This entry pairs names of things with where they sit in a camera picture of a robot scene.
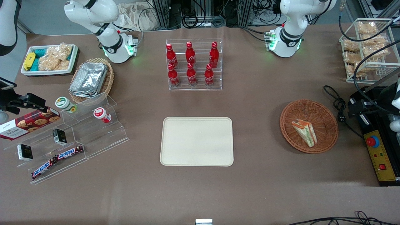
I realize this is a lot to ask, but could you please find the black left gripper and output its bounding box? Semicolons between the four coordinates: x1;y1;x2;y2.
348;90;393;118

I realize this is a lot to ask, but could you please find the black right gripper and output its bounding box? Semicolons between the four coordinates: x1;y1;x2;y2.
0;91;48;115

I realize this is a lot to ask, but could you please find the triangle sandwich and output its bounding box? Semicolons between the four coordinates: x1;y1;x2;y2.
292;119;317;148

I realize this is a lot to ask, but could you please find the white rectangular plastic tray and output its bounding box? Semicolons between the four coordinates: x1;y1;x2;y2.
21;44;78;77

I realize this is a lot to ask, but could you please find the round brown wicker basket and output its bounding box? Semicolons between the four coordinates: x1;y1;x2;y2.
280;99;339;154

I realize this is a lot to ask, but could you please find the oval wicker basket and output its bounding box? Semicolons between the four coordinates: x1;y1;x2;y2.
69;58;114;104

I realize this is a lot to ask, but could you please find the beige serving tray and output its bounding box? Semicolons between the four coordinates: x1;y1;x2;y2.
160;117;234;167

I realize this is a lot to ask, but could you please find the red tartan cookie box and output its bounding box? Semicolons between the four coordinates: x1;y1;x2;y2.
0;107;61;141

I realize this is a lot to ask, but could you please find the green-lid yogurt cup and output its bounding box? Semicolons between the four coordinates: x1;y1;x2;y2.
55;97;77;113

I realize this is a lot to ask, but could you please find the grey metal bar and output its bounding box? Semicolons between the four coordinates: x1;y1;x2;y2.
364;75;400;93

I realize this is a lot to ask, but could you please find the clear rice cracker bag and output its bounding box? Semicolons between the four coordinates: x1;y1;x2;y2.
343;39;360;52
47;43;73;62
343;52;362;64
38;55;70;71
347;62;368;77
362;45;389;59
362;34;389;47
357;21;378;35

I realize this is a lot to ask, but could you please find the yellow snack pack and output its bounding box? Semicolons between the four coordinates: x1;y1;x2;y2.
23;52;36;71

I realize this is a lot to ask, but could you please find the small black box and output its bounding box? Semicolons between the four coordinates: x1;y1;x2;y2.
52;128;67;145
17;144;33;161

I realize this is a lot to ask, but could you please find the black and yellow control box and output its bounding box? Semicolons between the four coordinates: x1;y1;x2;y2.
348;86;400;187

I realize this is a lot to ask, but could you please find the aluminium foil container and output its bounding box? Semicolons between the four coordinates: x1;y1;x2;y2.
69;62;108;98

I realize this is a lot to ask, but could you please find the Snickers chocolate bar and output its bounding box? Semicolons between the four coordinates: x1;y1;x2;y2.
31;157;58;181
56;145;84;161

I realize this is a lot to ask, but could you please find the red-lid yogurt cup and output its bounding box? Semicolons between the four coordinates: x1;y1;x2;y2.
93;107;112;123

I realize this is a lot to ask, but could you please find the clear acrylic step stand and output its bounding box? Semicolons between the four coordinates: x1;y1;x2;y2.
3;92;129;185

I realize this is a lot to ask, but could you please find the beige cloth bag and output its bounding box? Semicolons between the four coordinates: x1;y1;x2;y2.
117;2;163;32

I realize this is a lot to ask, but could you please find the red cola bottle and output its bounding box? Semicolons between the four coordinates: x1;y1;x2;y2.
209;41;219;68
187;63;197;86
204;64;214;86
166;43;178;69
168;64;180;87
186;41;196;68

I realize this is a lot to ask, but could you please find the clear acrylic bottle rack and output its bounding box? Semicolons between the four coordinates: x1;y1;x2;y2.
166;39;223;91

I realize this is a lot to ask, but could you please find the black power cable with plug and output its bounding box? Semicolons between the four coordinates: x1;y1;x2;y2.
323;85;364;139

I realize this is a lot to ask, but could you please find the white wire basket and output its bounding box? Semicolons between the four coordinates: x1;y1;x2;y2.
339;18;400;84

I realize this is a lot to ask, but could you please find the thin black floor cable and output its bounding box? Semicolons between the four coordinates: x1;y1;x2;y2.
287;211;400;225

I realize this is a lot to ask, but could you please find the black base cable bundle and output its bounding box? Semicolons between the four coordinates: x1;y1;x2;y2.
240;26;273;43

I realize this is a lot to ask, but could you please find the aluminium frame profile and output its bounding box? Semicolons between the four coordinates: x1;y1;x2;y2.
152;0;171;30
239;0;253;27

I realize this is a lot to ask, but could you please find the coiled black cable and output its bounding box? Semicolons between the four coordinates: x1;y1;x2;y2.
182;12;207;28

